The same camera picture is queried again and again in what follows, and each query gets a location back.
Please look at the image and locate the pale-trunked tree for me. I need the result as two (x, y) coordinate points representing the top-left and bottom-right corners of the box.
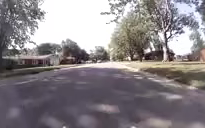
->
(101, 0), (200, 63)

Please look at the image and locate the dark leafy tree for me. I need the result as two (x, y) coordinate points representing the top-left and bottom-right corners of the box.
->
(89, 45), (111, 62)
(36, 42), (63, 57)
(61, 38), (91, 63)

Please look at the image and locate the grey asphalt road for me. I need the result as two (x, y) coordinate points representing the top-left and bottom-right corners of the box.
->
(0, 62), (205, 128)

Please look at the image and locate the pale concrete kerb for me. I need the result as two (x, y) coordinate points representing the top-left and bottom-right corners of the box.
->
(122, 63), (198, 91)

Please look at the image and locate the small dark house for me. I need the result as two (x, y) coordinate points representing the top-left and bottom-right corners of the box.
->
(60, 55), (77, 65)

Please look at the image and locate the large leafy tree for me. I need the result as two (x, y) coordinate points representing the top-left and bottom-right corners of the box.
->
(0, 0), (46, 73)

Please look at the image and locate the group of trees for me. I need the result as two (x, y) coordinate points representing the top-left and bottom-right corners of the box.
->
(107, 11), (155, 62)

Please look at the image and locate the dark building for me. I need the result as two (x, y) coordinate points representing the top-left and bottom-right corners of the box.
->
(143, 49), (176, 62)

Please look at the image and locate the grass verge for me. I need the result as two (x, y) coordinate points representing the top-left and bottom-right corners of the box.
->
(123, 60), (205, 91)
(0, 63), (81, 81)

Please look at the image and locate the low red brick house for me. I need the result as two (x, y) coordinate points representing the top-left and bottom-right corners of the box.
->
(2, 53), (62, 70)

